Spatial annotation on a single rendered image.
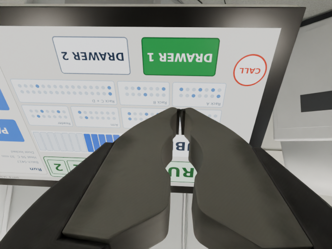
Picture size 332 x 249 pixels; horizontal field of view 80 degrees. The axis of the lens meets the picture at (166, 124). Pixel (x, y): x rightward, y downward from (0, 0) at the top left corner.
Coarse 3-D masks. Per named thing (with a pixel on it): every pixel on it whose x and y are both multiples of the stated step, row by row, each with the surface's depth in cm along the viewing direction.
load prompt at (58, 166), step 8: (48, 160) 36; (56, 160) 35; (64, 160) 35; (72, 160) 35; (80, 160) 35; (48, 168) 37; (56, 168) 37; (64, 168) 36; (72, 168) 36; (168, 168) 35; (176, 168) 35; (184, 168) 35; (192, 168) 35; (56, 176) 38; (176, 176) 36; (184, 176) 36; (192, 176) 36
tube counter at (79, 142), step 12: (36, 132) 32; (48, 132) 32; (60, 132) 32; (72, 132) 32; (84, 132) 32; (96, 132) 32; (48, 144) 34; (60, 144) 33; (72, 144) 33; (84, 144) 33; (96, 144) 33
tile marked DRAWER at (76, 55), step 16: (64, 48) 25; (80, 48) 25; (96, 48) 25; (112, 48) 25; (128, 48) 25; (64, 64) 26; (80, 64) 26; (96, 64) 26; (112, 64) 26; (128, 64) 26
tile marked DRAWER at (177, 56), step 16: (144, 48) 24; (160, 48) 24; (176, 48) 24; (192, 48) 24; (208, 48) 24; (144, 64) 25; (160, 64) 25; (176, 64) 25; (192, 64) 25; (208, 64) 25
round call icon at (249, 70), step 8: (240, 56) 24; (248, 56) 24; (256, 56) 24; (264, 56) 24; (240, 64) 25; (248, 64) 25; (256, 64) 25; (264, 64) 25; (232, 72) 25; (240, 72) 25; (248, 72) 25; (256, 72) 25; (264, 72) 25; (232, 80) 26; (240, 80) 26; (248, 80) 26; (256, 80) 26; (264, 80) 26
